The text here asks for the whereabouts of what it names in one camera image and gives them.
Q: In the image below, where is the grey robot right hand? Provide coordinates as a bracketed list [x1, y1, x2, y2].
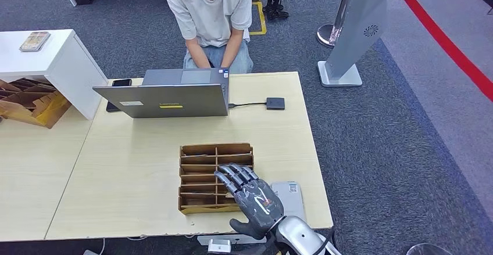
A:
[213, 163, 285, 241]

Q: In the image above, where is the white card reader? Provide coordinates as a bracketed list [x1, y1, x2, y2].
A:
[269, 181, 307, 223]

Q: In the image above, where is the person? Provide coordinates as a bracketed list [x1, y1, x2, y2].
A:
[165, 0, 255, 74]

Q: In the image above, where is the white open drawer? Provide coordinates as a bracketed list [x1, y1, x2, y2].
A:
[197, 235, 267, 246]

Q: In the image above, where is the black usb hub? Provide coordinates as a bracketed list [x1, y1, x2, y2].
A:
[266, 97, 286, 111]

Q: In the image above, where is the grey laptop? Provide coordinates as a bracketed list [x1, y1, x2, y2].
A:
[92, 67, 230, 119]

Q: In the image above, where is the clear plastic dome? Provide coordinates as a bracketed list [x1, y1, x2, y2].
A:
[406, 242, 455, 255]

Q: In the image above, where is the black smartphone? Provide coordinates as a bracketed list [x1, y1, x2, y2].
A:
[106, 78, 133, 113]

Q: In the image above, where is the grey kiosk stand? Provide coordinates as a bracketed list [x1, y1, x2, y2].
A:
[317, 0, 388, 88]

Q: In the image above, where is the white side table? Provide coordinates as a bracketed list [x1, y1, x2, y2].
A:
[0, 29, 109, 121]

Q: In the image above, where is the brown slotted cardboard box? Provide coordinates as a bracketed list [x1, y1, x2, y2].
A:
[0, 77, 73, 130]

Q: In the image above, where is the stack of printed cards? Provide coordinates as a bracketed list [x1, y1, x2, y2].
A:
[19, 31, 51, 52]

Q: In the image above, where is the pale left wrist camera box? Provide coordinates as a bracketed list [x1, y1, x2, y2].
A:
[208, 239, 232, 254]

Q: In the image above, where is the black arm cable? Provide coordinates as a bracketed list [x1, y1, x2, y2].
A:
[312, 230, 337, 255]

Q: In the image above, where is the chrome stanchion post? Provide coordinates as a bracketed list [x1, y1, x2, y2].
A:
[316, 0, 357, 49]

